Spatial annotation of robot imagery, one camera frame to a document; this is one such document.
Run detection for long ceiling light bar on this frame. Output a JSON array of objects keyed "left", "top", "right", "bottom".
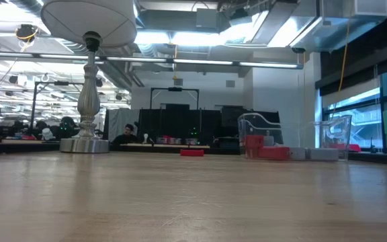
[{"left": 0, "top": 50, "right": 304, "bottom": 70}]

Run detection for large red USB charging hub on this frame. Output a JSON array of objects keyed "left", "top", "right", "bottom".
[{"left": 259, "top": 147, "right": 290, "bottom": 161}]

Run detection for black ceiling fixture yellow wire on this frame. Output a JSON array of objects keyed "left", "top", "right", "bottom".
[{"left": 14, "top": 23, "right": 40, "bottom": 44}]

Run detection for black camera stand frame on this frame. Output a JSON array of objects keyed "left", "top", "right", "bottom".
[{"left": 30, "top": 80, "right": 80, "bottom": 132}]

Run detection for pink and silver containers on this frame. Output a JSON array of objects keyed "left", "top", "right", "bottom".
[{"left": 155, "top": 135, "right": 182, "bottom": 145}]

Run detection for grey ceiling box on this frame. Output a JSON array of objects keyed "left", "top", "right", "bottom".
[{"left": 196, "top": 7, "right": 218, "bottom": 30}]

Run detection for small dark red charger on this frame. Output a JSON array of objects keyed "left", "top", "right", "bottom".
[{"left": 179, "top": 149, "right": 205, "bottom": 157}]

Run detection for grey cloth panel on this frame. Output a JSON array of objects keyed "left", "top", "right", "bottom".
[{"left": 103, "top": 108, "right": 140, "bottom": 142}]

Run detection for black robot with green lights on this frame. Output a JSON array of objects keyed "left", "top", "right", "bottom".
[{"left": 58, "top": 116, "right": 77, "bottom": 139}]

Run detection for yellow hanging cord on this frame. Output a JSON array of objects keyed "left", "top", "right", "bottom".
[{"left": 338, "top": 22, "right": 351, "bottom": 92}]

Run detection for black partition panels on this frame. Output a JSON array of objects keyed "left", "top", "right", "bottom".
[{"left": 136, "top": 103, "right": 222, "bottom": 139}]

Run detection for silver air duct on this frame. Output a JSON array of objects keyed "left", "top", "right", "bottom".
[{"left": 267, "top": 0, "right": 387, "bottom": 53}]

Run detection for window with black frame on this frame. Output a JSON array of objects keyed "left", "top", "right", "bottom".
[{"left": 320, "top": 63, "right": 387, "bottom": 152}]

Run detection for silver lamp with white shade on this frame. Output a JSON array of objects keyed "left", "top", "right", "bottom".
[{"left": 40, "top": 0, "right": 138, "bottom": 155}]

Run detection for clear plastic bin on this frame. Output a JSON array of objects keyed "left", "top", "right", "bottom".
[{"left": 236, "top": 112, "right": 353, "bottom": 162}]

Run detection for black aluminium table frame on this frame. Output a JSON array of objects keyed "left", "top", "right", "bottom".
[{"left": 0, "top": 140, "right": 387, "bottom": 166}]

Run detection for black gantry frame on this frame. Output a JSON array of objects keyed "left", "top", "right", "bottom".
[{"left": 150, "top": 87, "right": 200, "bottom": 110}]

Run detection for black cabinet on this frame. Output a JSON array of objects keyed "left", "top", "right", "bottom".
[{"left": 220, "top": 106, "right": 281, "bottom": 147}]

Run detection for wooden desk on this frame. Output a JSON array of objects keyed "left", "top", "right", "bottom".
[{"left": 112, "top": 143, "right": 211, "bottom": 150}]

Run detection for person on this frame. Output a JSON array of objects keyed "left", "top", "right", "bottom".
[{"left": 112, "top": 123, "right": 140, "bottom": 145}]

